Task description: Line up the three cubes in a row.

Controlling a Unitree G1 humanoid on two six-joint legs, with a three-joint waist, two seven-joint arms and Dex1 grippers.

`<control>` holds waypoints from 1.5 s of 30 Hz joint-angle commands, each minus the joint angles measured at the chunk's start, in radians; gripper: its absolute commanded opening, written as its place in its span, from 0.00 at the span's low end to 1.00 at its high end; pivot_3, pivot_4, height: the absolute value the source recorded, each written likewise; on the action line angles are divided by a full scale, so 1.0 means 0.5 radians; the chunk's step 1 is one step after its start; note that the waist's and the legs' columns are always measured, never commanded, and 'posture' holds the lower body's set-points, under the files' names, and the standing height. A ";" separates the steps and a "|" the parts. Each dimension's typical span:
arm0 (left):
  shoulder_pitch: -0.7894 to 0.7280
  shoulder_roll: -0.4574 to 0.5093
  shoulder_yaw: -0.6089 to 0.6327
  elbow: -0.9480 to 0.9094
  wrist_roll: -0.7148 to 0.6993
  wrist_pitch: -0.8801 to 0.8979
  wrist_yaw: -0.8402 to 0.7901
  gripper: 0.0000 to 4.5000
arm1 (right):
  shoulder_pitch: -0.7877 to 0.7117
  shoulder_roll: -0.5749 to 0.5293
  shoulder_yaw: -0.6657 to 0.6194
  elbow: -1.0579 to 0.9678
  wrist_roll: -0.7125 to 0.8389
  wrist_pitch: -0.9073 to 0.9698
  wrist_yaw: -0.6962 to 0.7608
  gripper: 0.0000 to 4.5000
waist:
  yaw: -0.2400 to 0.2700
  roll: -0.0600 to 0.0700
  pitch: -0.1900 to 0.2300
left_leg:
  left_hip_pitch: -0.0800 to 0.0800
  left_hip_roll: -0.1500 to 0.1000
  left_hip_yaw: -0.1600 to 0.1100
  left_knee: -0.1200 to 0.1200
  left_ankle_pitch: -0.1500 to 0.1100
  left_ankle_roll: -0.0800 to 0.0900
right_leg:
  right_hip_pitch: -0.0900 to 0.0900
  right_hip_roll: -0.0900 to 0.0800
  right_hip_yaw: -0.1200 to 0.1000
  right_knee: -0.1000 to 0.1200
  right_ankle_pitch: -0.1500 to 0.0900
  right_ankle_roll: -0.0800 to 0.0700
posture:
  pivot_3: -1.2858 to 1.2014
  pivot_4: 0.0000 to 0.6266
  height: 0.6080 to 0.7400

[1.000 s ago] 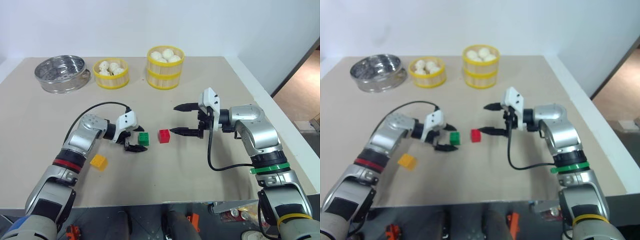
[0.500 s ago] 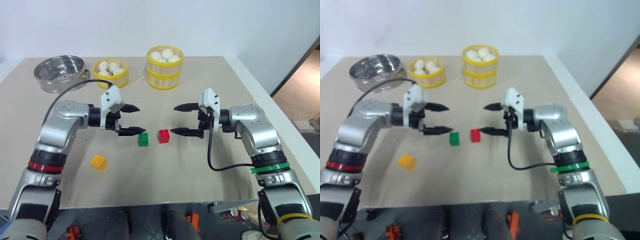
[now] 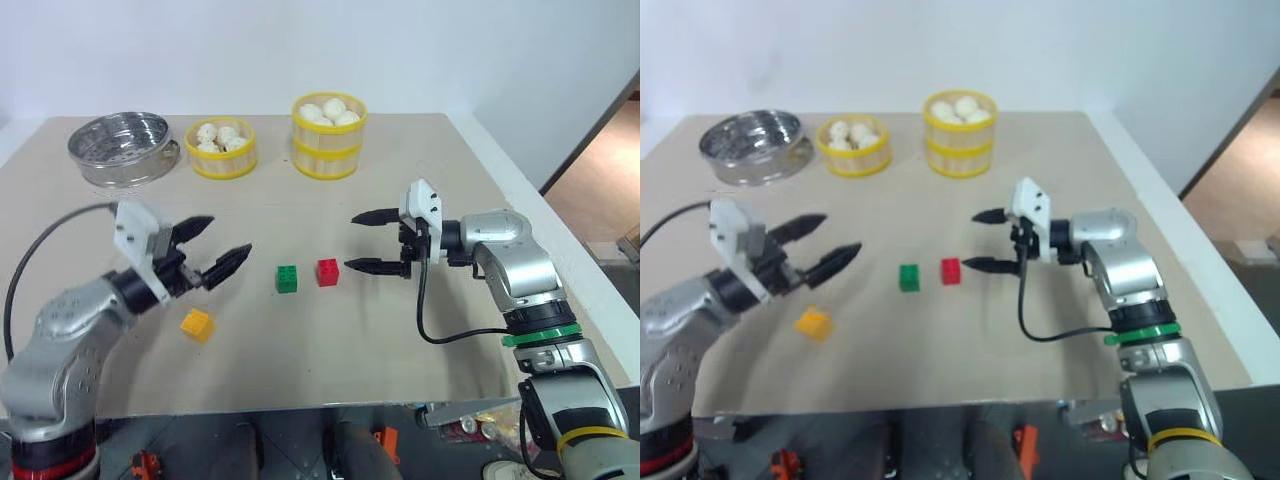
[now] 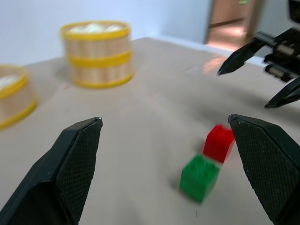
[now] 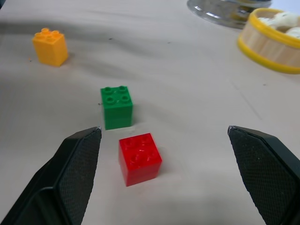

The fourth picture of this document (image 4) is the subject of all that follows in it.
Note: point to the brown wooden door frame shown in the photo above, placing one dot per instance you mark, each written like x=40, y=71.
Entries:
x=250, y=21

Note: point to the green toy brick cube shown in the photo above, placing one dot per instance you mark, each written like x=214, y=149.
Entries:
x=199, y=180

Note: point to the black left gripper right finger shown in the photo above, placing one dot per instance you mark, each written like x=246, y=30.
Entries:
x=269, y=164

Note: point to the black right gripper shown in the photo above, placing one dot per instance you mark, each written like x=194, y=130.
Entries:
x=284, y=54

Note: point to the tall bamboo steamer yellow rims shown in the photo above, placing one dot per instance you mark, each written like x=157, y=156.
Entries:
x=98, y=61

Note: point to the short bamboo steamer yellow rims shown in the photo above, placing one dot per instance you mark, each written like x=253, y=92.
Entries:
x=14, y=105

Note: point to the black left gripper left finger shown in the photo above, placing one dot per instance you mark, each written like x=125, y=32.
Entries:
x=58, y=168

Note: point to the red toy brick cube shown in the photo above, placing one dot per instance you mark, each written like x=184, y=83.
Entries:
x=216, y=145

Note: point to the white steamed bun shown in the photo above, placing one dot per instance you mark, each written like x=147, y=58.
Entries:
x=7, y=82
x=92, y=27
x=113, y=28

